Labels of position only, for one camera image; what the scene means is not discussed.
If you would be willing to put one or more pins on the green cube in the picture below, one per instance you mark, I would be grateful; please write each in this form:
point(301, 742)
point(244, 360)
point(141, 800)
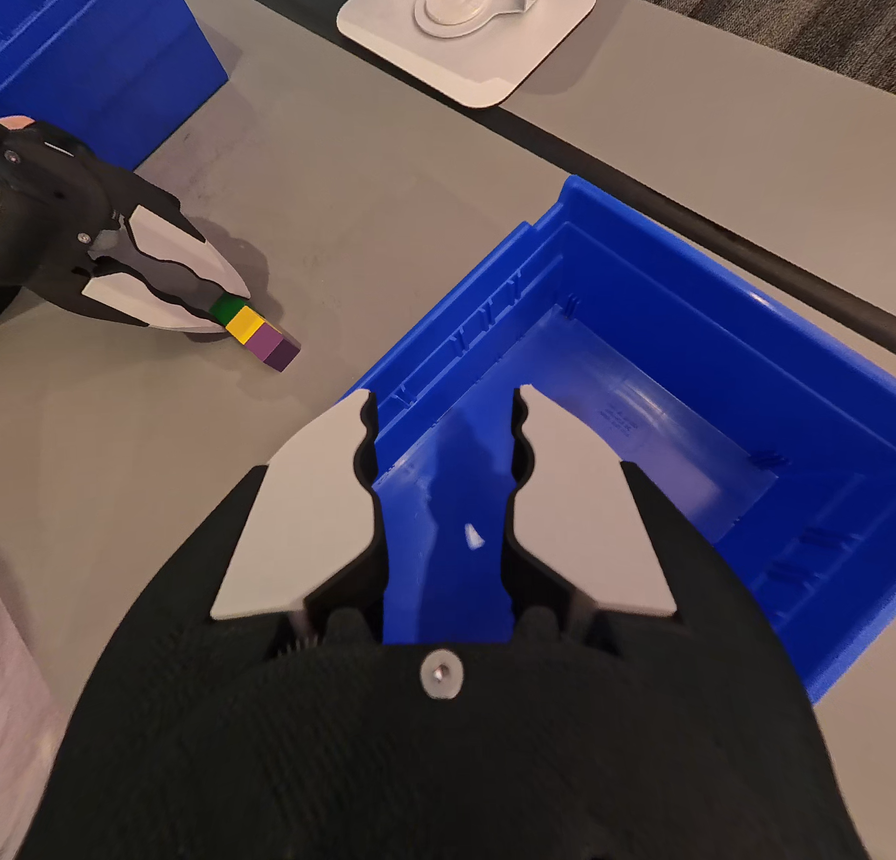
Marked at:
point(227, 307)

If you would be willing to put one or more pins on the purple cube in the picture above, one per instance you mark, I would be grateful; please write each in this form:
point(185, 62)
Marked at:
point(269, 349)

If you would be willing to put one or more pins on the person's left hand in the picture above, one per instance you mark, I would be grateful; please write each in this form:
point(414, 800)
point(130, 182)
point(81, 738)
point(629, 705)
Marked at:
point(15, 123)

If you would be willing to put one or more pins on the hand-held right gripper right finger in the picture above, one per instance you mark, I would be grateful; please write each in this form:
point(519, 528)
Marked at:
point(588, 524)

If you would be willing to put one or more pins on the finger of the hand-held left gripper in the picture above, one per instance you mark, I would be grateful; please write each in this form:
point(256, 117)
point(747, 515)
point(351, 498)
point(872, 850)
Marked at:
point(147, 303)
point(182, 244)

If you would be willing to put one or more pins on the person's light grey clothing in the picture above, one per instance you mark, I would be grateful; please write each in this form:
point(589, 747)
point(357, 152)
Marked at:
point(17, 734)

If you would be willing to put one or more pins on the yellow cube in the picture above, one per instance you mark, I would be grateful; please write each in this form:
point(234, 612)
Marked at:
point(245, 324)

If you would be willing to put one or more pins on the blue plastic bin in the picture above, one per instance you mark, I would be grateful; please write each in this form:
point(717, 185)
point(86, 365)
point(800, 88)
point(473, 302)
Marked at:
point(91, 55)
point(665, 265)

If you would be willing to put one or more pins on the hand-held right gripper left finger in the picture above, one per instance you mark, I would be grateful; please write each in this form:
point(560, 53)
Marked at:
point(308, 524)

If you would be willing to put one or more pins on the white board stand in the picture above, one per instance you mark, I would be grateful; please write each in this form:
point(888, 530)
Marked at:
point(455, 55)

